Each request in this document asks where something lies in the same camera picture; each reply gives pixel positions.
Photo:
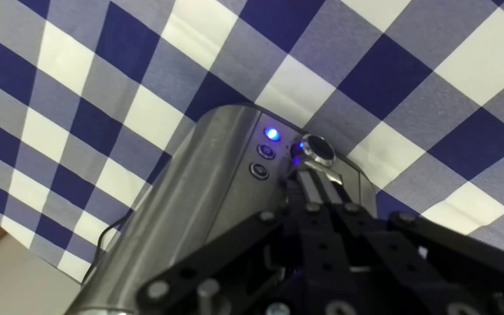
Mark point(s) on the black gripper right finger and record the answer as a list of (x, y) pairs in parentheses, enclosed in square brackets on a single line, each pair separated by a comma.
[(427, 251)]

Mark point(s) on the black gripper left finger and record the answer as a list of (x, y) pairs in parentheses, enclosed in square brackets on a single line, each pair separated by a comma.
[(245, 239)]

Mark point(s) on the silver two-slot toaster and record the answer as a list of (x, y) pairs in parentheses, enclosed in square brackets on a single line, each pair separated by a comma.
[(205, 176)]

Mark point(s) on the blue white checkered tablecloth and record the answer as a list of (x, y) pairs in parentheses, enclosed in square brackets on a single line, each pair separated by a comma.
[(117, 89)]

